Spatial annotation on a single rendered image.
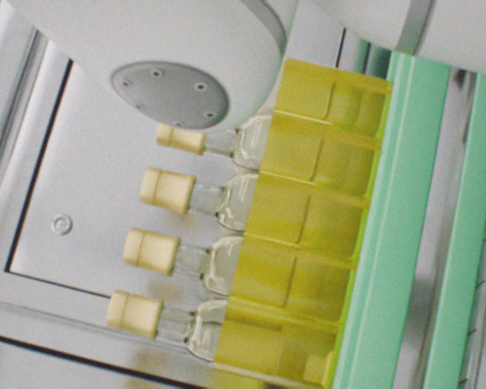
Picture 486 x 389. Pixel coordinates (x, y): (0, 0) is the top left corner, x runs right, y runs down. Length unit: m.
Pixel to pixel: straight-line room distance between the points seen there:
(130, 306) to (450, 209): 0.28
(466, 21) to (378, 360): 0.32
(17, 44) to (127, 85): 0.65
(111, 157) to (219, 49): 0.62
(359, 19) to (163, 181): 0.41
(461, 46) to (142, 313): 0.44
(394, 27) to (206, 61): 0.11
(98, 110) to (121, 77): 0.60
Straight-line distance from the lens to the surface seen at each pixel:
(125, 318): 0.88
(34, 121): 1.08
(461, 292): 0.78
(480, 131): 0.83
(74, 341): 1.05
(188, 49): 0.46
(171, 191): 0.90
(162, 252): 0.89
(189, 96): 0.48
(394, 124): 0.89
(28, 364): 1.06
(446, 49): 0.53
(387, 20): 0.52
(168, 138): 0.93
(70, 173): 1.07
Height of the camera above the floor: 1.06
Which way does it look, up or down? 1 degrees up
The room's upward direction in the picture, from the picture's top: 77 degrees counter-clockwise
